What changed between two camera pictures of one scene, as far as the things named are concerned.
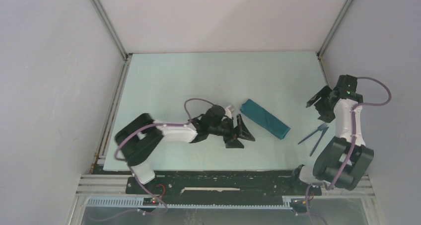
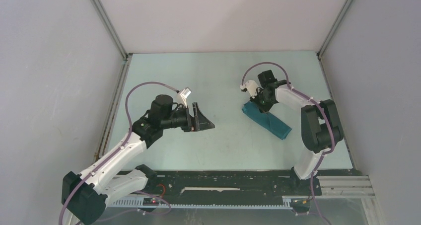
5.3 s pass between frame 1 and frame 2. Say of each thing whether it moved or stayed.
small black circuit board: stayed
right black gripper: moved
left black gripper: moved
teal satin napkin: stayed
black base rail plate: stayed
